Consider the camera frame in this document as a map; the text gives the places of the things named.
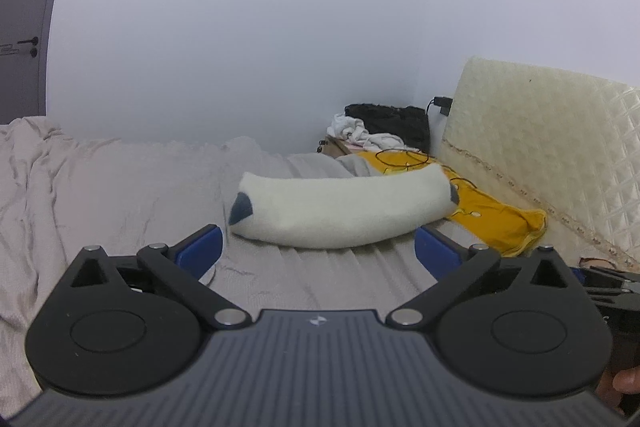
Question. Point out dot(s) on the yellow cloth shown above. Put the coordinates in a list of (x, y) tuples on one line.
[(506, 228)]

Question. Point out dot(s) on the cream sweater with blue stripes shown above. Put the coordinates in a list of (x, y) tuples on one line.
[(334, 213)]

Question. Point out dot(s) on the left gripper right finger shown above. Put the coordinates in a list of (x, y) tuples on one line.
[(523, 327)]

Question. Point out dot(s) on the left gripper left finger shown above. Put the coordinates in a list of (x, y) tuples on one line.
[(122, 325)]

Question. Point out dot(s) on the person's right hand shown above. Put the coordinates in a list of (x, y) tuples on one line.
[(611, 388)]

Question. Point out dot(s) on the white crumpled cloth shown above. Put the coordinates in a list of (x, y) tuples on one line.
[(353, 131)]

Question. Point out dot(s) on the grey bed cover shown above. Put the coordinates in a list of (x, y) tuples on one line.
[(59, 194)]

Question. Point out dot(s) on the cream foam pillow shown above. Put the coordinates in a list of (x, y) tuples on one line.
[(566, 143)]

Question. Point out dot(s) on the black wall charger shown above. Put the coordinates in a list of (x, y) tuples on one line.
[(444, 104)]

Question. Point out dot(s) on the black door handle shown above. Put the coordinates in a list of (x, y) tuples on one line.
[(29, 46)]

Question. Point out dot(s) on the cardboard box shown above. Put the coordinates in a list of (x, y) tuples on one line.
[(332, 147)]

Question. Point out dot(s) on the black garment pile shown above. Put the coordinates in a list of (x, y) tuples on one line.
[(409, 123)]

